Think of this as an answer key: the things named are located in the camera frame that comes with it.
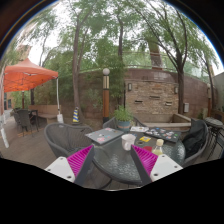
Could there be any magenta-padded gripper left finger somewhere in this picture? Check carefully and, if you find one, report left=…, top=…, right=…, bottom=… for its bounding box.
left=44, top=144, right=96, bottom=187

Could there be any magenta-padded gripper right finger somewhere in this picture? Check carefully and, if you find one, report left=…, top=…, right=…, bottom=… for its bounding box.
left=129, top=144, right=184, bottom=186

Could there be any clear bottle with yellow label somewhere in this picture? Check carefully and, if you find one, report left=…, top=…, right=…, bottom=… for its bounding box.
left=152, top=138, right=165, bottom=157

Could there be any black laptop with stickers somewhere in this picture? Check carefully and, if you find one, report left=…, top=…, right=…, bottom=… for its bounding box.
left=143, top=127, right=182, bottom=144

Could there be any grey wicker patio chair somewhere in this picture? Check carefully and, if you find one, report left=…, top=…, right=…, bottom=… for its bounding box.
left=43, top=122, right=94, bottom=159

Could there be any yellow square card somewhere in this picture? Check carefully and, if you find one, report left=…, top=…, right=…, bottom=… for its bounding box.
left=139, top=135, right=152, bottom=143

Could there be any white ceramic mug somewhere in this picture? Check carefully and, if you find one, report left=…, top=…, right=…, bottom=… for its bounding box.
left=121, top=133, right=137, bottom=152

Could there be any white printed paper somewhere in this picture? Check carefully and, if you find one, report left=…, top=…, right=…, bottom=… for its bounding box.
left=129, top=125, right=150, bottom=134

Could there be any blue yellow striped cone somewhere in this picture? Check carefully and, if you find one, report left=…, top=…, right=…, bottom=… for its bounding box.
left=72, top=106, right=81, bottom=124

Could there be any grey laptop with stickers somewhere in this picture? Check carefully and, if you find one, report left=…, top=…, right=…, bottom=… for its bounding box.
left=84, top=127, right=125, bottom=145

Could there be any wooden garden bench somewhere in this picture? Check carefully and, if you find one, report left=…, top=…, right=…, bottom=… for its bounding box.
left=28, top=104, right=63, bottom=123

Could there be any dark wicker patio chair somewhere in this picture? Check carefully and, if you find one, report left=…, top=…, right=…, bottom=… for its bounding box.
left=15, top=108, right=36, bottom=135

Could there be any potted green plant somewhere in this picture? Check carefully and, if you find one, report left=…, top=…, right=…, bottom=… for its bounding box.
left=113, top=105, right=134, bottom=133

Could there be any orange canopy tent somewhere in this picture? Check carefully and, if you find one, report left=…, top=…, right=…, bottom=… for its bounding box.
left=2, top=58, right=60, bottom=116

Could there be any globe-topped lamp post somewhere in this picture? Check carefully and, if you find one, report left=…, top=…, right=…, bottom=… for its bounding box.
left=101, top=67, right=111, bottom=124

